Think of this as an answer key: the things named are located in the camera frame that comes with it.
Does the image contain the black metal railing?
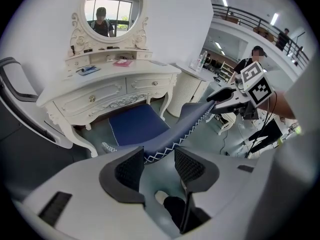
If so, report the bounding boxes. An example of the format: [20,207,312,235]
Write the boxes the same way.
[212,3,311,71]

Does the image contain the person's white shoe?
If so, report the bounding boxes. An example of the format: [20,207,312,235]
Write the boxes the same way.
[154,190,170,205]

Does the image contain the black and white office chair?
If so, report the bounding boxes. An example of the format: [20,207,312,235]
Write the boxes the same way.
[0,56,74,150]

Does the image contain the black cable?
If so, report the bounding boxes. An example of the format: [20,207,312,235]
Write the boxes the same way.
[244,91,279,159]

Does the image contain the clear plastic bottle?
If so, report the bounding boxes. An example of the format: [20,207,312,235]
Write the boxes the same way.
[196,50,209,73]

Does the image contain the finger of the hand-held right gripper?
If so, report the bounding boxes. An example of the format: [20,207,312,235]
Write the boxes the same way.
[212,99,251,115]
[206,82,238,104]

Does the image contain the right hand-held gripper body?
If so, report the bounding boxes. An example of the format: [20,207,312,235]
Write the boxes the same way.
[233,61,274,121]

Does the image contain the white carved dressing table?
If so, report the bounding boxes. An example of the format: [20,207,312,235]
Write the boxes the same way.
[36,49,182,159]

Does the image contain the person's right forearm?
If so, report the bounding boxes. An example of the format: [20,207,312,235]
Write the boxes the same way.
[258,91,298,120]

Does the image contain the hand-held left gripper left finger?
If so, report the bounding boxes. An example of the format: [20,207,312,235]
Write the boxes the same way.
[99,146,146,205]

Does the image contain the blue stool with white stitching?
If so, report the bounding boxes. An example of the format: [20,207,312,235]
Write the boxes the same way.
[101,101,217,165]

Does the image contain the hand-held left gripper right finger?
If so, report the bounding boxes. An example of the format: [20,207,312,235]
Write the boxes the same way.
[174,147,221,194]

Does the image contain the white ribbed round cabinet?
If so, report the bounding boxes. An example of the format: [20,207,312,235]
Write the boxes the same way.
[165,63,214,118]

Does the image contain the pink book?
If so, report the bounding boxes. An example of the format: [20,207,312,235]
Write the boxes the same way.
[112,58,134,68]

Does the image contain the blue pad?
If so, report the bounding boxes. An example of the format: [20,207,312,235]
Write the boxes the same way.
[75,65,101,77]

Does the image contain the white curved furniture leg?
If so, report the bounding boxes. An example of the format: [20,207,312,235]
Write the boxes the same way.
[217,112,237,136]

